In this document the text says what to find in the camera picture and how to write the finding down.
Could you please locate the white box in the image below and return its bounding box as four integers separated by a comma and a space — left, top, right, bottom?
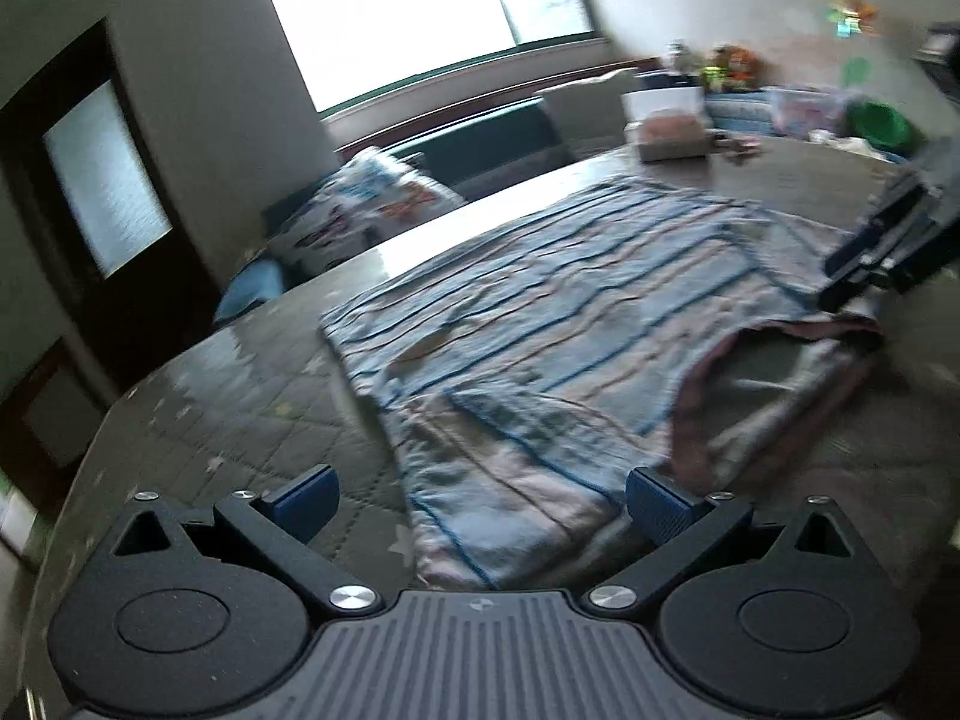
621, 86, 712, 164

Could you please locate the clear plastic storage bin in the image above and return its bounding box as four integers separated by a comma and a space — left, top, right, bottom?
763, 86, 852, 140

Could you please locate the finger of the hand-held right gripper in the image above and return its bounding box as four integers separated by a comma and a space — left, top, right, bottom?
816, 174, 935, 314

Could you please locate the colourful toys heap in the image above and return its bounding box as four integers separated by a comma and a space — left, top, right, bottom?
664, 39, 770, 91

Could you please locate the blue cushion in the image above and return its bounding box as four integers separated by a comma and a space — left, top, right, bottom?
215, 261, 287, 322

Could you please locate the bright window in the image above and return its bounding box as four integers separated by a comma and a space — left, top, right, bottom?
259, 0, 601, 117

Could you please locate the teal bench sofa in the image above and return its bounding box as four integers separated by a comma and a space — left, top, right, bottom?
259, 99, 575, 241

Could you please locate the grey quilted star mat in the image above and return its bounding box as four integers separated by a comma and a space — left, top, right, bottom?
15, 133, 960, 691

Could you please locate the blue striped garment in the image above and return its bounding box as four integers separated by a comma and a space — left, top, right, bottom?
320, 175, 887, 591

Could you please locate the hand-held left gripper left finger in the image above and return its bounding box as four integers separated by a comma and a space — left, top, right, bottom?
112, 464, 381, 617

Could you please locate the colourful wall decoration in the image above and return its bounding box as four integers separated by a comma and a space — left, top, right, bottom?
825, 0, 880, 38

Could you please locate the green plastic basin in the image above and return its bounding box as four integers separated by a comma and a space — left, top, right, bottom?
841, 101, 914, 156

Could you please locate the white cushion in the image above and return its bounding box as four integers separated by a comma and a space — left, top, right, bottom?
534, 69, 640, 160

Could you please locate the dark door with frosted glass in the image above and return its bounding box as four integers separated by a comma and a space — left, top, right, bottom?
0, 19, 222, 496

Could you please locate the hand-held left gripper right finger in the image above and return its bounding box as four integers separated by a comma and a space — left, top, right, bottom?
587, 466, 857, 616

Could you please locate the printed cartoon pillow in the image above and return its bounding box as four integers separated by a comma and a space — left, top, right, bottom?
262, 146, 467, 272

